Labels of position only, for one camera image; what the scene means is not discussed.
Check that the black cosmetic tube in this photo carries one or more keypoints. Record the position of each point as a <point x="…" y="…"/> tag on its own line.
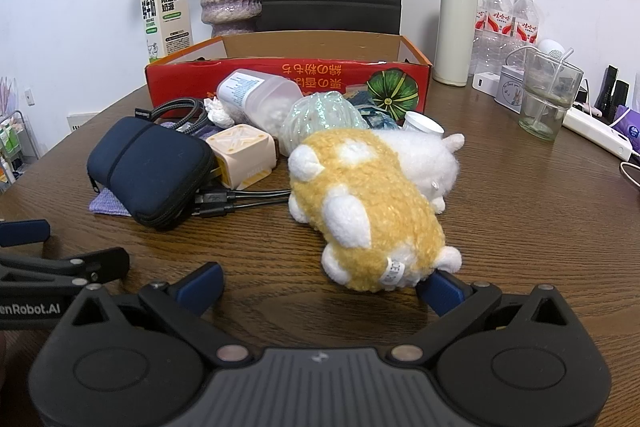
<point x="621" y="99"/>
<point x="609" y="89"/>

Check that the clear glass straw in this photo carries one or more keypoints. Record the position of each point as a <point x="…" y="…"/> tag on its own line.
<point x="567" y="55"/>

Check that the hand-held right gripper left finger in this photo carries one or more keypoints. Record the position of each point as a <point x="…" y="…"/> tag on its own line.
<point x="204" y="289"/>

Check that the peach cube charger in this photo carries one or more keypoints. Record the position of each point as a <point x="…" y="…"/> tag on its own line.
<point x="240" y="152"/>

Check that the yellow and white plush toy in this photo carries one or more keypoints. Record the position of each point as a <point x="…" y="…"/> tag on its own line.
<point x="370" y="202"/>

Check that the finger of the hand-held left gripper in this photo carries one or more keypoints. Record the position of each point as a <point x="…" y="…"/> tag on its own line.
<point x="100" y="263"/>
<point x="25" y="233"/>

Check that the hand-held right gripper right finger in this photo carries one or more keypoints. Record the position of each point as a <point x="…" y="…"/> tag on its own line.
<point x="440" y="296"/>

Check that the blue snack packet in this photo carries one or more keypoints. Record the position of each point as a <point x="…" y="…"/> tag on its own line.
<point x="377" y="117"/>

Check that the wooden desktop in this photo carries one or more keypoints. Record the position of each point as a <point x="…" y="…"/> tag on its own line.
<point x="250" y="252"/>

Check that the red cardboard box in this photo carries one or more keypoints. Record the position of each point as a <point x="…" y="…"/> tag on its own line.
<point x="190" y="82"/>

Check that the white wall outlet panel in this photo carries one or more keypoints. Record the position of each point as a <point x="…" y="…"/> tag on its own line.
<point x="82" y="121"/>

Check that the white power strip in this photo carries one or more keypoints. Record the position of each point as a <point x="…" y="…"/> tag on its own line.
<point x="600" y="134"/>

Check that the crumpled white tissue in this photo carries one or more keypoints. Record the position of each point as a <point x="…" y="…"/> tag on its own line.
<point x="217" y="112"/>

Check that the white thermos bottle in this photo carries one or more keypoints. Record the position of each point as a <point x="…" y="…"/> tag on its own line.
<point x="455" y="22"/>

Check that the navy zipper pouch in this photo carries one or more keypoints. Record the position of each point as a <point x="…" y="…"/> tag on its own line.
<point x="145" y="167"/>

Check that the purple knitted cloth bag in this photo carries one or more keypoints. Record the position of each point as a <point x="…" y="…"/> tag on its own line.
<point x="107" y="203"/>

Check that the clear glass cup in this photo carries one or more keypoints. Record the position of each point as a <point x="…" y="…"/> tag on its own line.
<point x="545" y="117"/>

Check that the white charger block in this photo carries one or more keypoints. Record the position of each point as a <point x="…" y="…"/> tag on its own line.
<point x="485" y="83"/>

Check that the purple tissue packet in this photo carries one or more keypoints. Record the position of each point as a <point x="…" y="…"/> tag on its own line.
<point x="631" y="127"/>

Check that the clear plastic pill bottle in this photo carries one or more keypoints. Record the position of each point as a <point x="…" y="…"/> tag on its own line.
<point x="250" y="94"/>

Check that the small rabbit print tin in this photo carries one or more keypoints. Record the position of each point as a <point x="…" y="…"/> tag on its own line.
<point x="510" y="94"/>

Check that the white round device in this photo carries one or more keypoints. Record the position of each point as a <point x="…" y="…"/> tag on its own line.
<point x="549" y="47"/>

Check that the white wall socket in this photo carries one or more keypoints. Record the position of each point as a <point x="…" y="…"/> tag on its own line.
<point x="30" y="97"/>

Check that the clear water bottle red label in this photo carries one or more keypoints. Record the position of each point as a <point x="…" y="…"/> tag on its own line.
<point x="495" y="19"/>
<point x="525" y="22"/>

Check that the white and green milk carton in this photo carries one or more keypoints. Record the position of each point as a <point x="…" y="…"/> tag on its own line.
<point x="165" y="17"/>

